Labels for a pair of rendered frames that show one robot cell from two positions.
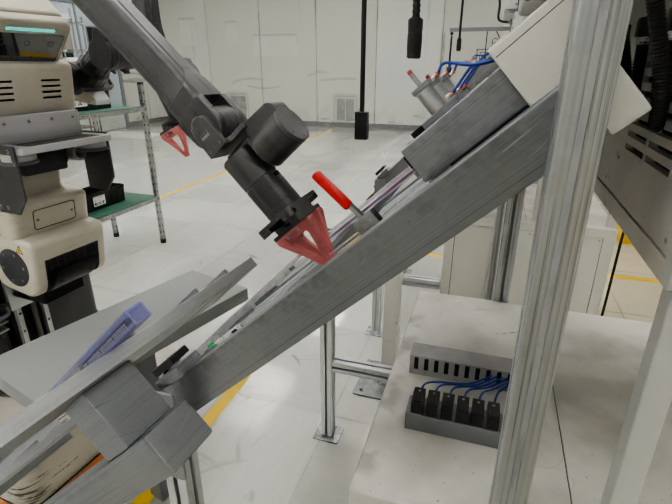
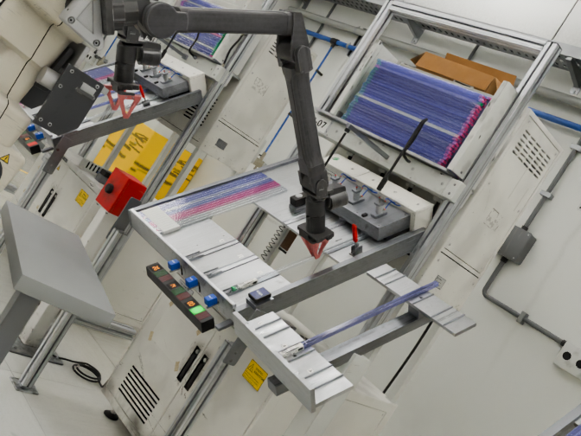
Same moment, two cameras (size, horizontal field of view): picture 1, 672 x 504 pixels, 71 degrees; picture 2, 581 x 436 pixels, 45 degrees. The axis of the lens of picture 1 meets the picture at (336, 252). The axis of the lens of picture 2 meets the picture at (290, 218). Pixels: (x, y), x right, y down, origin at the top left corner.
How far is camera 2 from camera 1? 1.97 m
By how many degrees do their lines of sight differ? 64
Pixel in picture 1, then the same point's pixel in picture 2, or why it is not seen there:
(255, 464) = not seen: outside the picture
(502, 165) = (405, 246)
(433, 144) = (386, 229)
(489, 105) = (403, 224)
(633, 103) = not seen: hidden behind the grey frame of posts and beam
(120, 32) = (309, 122)
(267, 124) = (341, 195)
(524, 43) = (421, 214)
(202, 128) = (322, 185)
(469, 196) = (395, 252)
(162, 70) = (316, 150)
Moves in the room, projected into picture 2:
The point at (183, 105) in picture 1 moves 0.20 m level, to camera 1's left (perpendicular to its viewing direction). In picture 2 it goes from (318, 170) to (290, 149)
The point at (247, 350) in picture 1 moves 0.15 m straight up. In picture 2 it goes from (296, 294) to (325, 249)
